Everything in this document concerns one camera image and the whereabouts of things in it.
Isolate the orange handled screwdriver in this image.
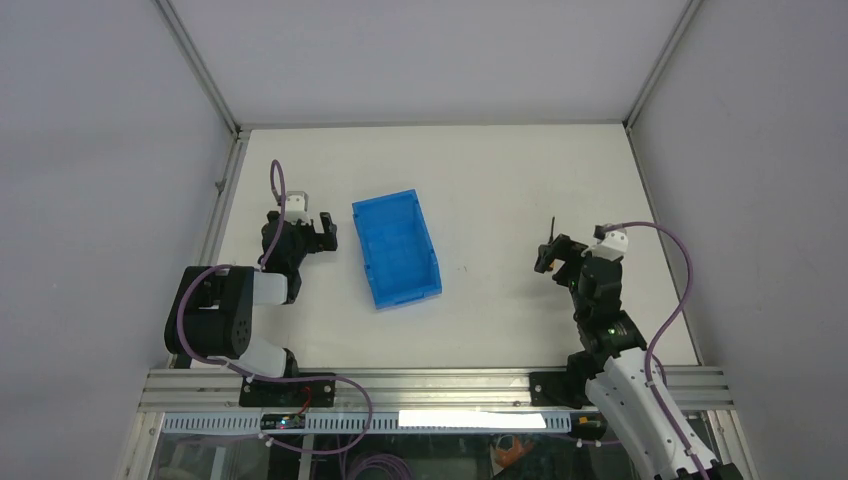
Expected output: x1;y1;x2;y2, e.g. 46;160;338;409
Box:
544;216;556;272

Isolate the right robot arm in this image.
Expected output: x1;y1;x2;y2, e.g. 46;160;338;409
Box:
531;230;742;479

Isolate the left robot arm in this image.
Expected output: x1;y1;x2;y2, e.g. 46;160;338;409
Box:
164;211;338;406

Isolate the blue plastic bin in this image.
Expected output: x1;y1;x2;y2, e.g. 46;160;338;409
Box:
352;189;442;310

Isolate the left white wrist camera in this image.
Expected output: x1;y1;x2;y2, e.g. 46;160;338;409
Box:
283;191;312;225

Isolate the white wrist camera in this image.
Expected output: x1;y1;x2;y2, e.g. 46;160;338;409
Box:
283;191;312;225
581;224;629;262

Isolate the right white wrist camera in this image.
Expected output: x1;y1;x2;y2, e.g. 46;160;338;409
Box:
581;224;629;262

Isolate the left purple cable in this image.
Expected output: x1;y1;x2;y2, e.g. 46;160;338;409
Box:
175;159;374;456

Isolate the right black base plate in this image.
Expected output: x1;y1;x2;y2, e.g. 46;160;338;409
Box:
528;370;592;409

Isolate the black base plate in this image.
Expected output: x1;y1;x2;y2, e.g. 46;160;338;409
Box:
528;370;592;409
238;375;336;409

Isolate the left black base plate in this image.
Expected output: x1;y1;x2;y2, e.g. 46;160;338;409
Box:
238;375;336;409

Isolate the white slotted cable duct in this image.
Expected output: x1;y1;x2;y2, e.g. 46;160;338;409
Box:
163;410;593;436

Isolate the aluminium front rail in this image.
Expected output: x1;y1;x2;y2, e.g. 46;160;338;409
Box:
137;366;735;414

